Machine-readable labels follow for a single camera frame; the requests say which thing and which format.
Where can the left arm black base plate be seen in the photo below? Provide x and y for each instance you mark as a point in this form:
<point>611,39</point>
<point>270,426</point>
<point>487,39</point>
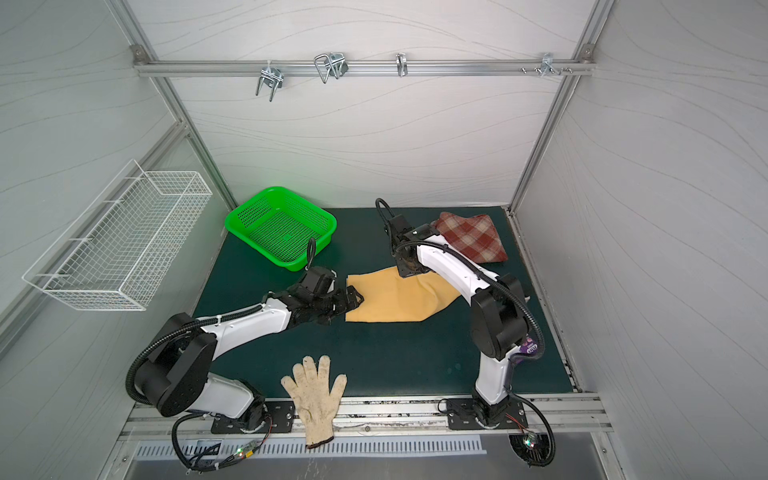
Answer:
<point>274,416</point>

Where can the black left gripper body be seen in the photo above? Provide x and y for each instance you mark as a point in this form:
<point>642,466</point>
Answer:
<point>334,304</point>

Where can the metal u-bolt hook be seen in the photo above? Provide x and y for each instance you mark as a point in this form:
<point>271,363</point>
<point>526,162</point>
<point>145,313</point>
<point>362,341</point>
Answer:
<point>270,80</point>
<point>331,65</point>

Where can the aluminium cross rail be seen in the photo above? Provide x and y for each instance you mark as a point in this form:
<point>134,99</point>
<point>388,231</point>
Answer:
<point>357,68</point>

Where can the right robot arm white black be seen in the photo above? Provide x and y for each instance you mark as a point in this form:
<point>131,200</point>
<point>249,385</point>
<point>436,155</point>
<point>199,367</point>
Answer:
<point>502,326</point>

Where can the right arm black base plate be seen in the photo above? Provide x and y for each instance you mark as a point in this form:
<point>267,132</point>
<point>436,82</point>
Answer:
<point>462,414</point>

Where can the green plastic basket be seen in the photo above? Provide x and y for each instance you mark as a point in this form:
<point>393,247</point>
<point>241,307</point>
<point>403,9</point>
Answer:
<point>279,224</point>

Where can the white wire basket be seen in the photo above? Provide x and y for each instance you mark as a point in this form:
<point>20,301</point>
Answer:
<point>116,253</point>

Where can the red plaid skirt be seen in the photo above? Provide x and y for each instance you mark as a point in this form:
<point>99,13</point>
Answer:
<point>475,237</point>

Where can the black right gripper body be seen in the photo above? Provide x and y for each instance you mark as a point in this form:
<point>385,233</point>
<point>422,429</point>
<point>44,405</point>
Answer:
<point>405,264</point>

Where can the purple snack packet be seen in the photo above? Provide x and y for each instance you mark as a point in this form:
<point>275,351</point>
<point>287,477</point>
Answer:
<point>528,350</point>

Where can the yellow tan skirt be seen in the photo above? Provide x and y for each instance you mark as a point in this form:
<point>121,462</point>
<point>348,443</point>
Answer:
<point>389,298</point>

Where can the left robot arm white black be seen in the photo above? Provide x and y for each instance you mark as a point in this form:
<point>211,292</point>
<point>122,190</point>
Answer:
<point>173,373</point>

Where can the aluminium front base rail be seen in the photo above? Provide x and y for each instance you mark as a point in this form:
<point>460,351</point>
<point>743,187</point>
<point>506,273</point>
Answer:
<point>416,415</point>

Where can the white knit work glove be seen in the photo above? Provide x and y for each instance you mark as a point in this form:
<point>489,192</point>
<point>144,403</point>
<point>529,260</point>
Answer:
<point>316,399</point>

